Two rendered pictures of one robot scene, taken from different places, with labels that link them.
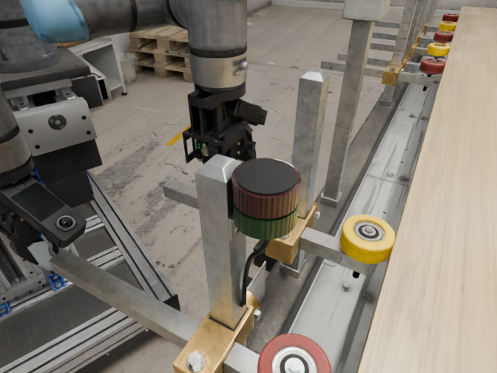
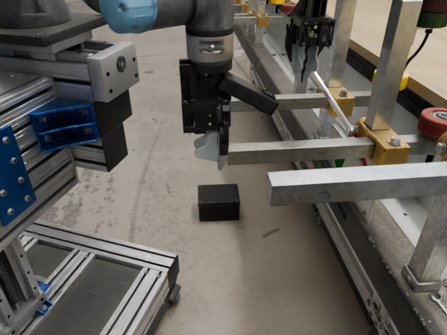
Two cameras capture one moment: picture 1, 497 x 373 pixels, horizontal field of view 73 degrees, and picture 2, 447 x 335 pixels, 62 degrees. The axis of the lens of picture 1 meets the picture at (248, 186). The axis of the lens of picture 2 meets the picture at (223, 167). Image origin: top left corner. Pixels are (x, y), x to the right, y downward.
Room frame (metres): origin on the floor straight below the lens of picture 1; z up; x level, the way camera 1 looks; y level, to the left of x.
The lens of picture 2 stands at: (-0.11, 0.66, 1.20)
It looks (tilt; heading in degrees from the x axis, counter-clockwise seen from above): 33 degrees down; 325
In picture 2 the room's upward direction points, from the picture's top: straight up
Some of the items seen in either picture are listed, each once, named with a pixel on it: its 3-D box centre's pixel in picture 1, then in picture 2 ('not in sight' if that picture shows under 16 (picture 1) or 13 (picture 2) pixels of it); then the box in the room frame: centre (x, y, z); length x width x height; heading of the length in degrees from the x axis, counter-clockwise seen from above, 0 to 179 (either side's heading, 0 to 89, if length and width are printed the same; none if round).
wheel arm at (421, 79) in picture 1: (373, 72); (247, 20); (1.35, -0.50, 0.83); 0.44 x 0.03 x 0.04; 61
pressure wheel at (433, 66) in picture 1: (429, 75); (288, 15); (1.26, -0.67, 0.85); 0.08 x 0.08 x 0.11
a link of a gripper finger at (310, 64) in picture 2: not in sight; (312, 64); (0.45, 0.03, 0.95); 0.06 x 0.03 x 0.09; 151
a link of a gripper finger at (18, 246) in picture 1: (29, 240); (222, 131); (0.36, 0.33, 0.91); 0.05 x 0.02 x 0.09; 151
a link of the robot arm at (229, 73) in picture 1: (220, 68); not in sight; (0.46, 0.04, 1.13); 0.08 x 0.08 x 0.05
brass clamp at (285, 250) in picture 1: (293, 226); (334, 97); (0.46, -0.08, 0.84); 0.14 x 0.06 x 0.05; 151
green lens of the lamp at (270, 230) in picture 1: (265, 208); (429, 17); (0.24, -0.02, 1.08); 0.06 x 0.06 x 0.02
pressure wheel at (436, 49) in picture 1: (435, 58); (277, 6); (1.48, -0.79, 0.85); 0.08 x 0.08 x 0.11
